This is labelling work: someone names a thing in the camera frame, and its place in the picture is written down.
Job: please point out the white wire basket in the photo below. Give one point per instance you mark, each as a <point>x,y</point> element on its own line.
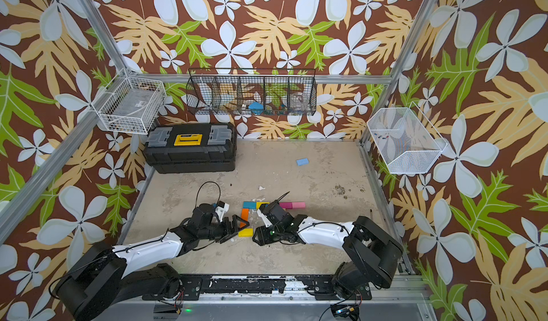
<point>406,139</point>
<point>130,103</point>

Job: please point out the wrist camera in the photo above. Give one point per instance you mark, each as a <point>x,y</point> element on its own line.
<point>221,208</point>
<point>265,220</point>

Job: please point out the teal block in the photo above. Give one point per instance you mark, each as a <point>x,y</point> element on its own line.
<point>250,205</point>

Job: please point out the black wire basket rear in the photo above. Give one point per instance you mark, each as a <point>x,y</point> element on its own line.
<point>282,91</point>

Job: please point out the blue object in basket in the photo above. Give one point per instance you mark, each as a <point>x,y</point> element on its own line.
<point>256,108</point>

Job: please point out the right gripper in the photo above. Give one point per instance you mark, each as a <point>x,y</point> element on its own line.
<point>262,237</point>

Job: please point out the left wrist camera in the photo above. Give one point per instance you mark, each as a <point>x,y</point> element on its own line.
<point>221,208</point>

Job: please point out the magenta block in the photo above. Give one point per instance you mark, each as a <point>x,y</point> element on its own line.
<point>286,205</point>

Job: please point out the white wire basket right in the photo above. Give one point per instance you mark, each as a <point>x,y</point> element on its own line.
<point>406,139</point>

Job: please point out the black toolbox yellow handle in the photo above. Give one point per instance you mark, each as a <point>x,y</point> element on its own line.
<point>192,148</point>

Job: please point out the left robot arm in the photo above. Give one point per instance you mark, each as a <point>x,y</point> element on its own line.
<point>106,274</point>

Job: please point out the small yellow block top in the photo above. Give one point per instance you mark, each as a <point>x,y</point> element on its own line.
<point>246,233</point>

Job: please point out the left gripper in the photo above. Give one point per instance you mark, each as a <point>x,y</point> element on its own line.
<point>231,230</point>

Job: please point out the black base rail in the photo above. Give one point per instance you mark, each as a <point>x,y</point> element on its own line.
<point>197,286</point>

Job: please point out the orange block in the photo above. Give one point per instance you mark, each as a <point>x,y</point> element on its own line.
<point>245,214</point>

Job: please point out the light blue block far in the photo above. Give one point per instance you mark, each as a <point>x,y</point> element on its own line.
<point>302,161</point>

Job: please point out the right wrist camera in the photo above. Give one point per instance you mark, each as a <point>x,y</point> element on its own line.
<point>265,220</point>

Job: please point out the white wire basket left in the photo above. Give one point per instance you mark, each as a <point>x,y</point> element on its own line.
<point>130,103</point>

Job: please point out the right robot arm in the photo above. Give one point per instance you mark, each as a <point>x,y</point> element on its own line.
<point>373,253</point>

